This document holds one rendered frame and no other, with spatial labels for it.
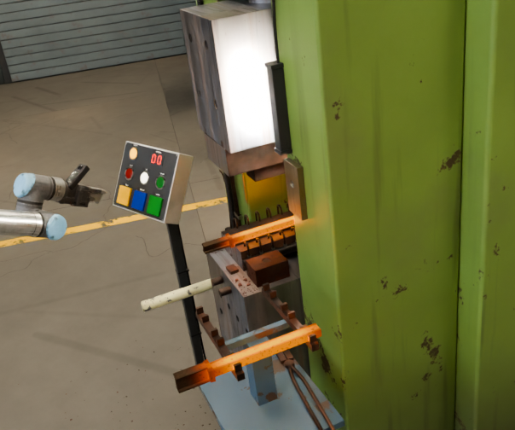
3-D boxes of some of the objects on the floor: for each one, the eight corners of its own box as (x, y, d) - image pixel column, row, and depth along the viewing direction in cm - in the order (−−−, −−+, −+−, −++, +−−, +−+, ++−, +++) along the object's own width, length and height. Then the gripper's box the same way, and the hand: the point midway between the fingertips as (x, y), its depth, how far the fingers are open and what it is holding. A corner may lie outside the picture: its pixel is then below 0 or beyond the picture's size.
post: (199, 378, 310) (157, 175, 261) (197, 373, 313) (155, 172, 265) (207, 374, 311) (166, 173, 262) (205, 370, 314) (164, 170, 266)
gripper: (50, 200, 245) (96, 206, 261) (63, 205, 239) (109, 210, 256) (55, 178, 244) (101, 185, 261) (68, 183, 239) (113, 189, 255)
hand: (104, 190), depth 257 cm, fingers closed
